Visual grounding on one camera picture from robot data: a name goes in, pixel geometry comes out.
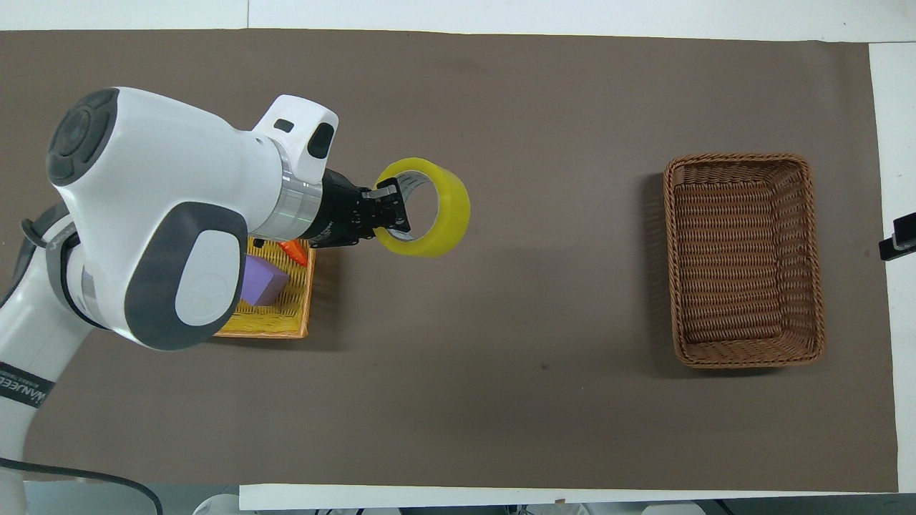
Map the yellow tape roll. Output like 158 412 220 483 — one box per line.
374 157 471 258

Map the black stand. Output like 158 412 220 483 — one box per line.
879 212 916 263

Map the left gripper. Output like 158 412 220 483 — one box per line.
308 169 413 250

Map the brown wicker basket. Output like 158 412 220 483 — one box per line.
663 152 826 370

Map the black cable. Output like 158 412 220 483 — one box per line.
0 456 165 515

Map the yellow wicker basket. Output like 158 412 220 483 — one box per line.
213 236 316 339

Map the purple block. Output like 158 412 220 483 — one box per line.
239 257 291 308

